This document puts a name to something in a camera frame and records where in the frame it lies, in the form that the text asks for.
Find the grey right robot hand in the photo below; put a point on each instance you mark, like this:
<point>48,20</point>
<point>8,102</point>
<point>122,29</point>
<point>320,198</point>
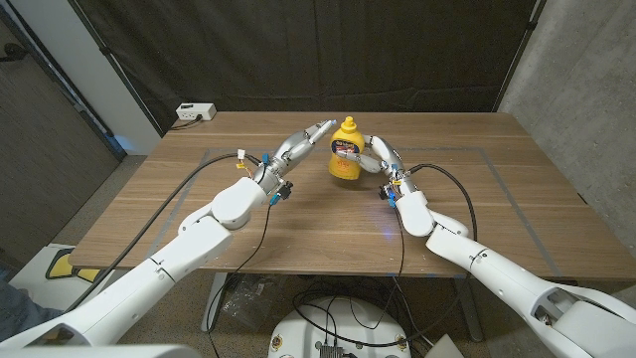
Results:
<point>390,159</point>

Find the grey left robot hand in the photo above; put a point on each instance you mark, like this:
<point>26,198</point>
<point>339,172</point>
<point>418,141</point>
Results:
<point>293,149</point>

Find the yellow mustard bottle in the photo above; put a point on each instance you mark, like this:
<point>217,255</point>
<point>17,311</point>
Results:
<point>345,171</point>

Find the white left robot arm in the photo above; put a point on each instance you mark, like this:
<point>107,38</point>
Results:
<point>199,238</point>

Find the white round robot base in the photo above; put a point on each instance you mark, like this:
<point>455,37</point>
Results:
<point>308,333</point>

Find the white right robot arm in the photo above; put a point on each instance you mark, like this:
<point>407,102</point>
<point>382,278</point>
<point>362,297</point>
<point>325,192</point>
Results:
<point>497,268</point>

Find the black backdrop cloth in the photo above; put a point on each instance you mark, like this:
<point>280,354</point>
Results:
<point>318,50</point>

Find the white power strip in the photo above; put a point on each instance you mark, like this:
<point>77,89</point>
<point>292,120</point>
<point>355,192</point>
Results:
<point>195,111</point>

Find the clear plastic bag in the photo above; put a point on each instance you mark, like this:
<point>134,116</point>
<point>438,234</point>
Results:
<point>253,298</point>

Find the black backdrop stand pole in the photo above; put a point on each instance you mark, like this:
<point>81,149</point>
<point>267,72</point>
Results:
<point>107,52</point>
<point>522,50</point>

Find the grey table leg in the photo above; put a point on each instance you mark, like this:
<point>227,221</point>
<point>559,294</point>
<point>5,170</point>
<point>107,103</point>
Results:
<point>469,313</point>

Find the white table leg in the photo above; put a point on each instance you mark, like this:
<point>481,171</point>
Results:
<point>214,305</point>

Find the white paper sheet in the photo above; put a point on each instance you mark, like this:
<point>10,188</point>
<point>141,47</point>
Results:
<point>444,348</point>

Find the dark wooden door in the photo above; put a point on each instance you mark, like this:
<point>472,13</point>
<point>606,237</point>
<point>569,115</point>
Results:
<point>40,149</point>

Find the yellow black floor marker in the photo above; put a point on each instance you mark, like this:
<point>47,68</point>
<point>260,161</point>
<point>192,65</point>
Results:
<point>62,268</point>

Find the white robot torso edge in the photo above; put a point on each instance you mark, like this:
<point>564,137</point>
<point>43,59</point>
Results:
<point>99,352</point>

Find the person leg in blue jeans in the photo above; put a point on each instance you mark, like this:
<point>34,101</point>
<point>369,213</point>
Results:
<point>20,313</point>

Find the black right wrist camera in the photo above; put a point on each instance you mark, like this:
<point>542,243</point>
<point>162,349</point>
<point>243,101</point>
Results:
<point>391,198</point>

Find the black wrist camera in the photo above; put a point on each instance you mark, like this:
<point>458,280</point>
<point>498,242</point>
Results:
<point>391,198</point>
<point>284,191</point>

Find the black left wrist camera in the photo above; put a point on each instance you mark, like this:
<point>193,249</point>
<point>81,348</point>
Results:
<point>284,191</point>

